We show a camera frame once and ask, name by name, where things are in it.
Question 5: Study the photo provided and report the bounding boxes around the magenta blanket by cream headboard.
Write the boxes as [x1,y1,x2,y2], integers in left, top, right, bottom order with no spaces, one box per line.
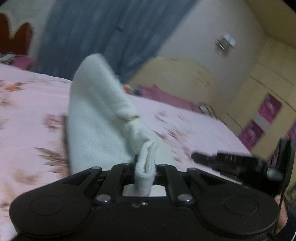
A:
[139,85,202,113]

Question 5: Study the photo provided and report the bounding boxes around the cream round headboard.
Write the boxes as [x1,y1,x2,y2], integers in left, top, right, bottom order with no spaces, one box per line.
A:
[127,57,219,111]

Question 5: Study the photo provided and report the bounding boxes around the right hand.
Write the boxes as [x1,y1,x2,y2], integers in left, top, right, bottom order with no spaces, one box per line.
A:
[275,195,288,235]

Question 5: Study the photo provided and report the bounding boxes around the pile of clothes at headboard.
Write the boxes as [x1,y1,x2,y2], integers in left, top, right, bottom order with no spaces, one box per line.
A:
[1,53,34,70]

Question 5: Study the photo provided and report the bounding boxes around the patterned pillow right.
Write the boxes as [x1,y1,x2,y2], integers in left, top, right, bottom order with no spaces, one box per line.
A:
[198,103,217,118]

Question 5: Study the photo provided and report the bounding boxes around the pink floral bed sheet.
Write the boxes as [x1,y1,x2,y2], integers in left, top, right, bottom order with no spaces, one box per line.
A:
[1,64,249,240]

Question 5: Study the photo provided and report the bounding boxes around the yellow wardrobe with purple panels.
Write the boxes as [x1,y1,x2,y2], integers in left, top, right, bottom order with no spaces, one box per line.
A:
[222,37,295,159]

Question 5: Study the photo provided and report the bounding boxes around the red heart-shaped headboard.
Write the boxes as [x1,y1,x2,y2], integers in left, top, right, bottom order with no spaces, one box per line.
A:
[0,14,33,55]

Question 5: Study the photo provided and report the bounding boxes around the crystal wall lamp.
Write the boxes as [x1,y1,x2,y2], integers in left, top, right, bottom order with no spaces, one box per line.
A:
[215,34,236,52]

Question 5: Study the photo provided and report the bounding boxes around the blue grey curtain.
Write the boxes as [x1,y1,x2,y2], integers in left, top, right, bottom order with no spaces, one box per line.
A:
[35,1,195,83]

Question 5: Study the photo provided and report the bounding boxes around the white knit garment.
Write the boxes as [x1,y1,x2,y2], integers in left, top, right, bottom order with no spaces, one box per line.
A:
[67,54,160,196]

